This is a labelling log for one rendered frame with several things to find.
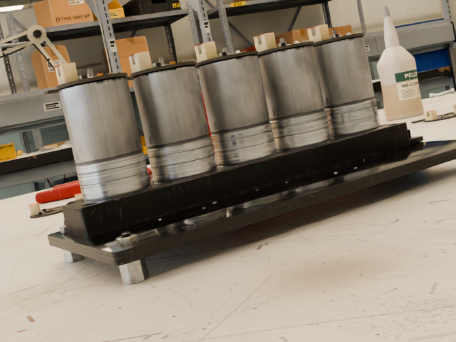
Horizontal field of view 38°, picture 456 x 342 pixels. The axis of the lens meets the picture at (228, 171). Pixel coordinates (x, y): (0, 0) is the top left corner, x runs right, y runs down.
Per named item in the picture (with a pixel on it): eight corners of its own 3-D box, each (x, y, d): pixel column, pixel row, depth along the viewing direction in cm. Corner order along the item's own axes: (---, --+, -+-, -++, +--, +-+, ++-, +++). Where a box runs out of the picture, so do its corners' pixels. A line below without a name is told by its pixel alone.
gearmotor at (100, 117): (167, 210, 24) (136, 66, 23) (102, 229, 22) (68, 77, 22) (140, 207, 26) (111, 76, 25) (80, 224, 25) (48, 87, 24)
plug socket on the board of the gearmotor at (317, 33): (335, 39, 28) (332, 23, 28) (319, 41, 28) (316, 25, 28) (323, 42, 29) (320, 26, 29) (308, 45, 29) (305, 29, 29)
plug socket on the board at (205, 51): (224, 57, 26) (220, 40, 26) (205, 60, 25) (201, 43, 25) (214, 60, 26) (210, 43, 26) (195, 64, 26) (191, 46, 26)
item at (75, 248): (373, 167, 32) (368, 144, 32) (499, 163, 26) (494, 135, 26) (52, 263, 25) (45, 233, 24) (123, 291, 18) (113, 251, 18)
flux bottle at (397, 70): (423, 115, 58) (402, -1, 57) (383, 121, 59) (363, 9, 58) (425, 111, 61) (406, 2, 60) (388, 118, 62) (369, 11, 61)
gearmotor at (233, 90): (293, 174, 26) (268, 45, 26) (241, 188, 25) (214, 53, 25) (260, 174, 28) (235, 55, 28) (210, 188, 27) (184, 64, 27)
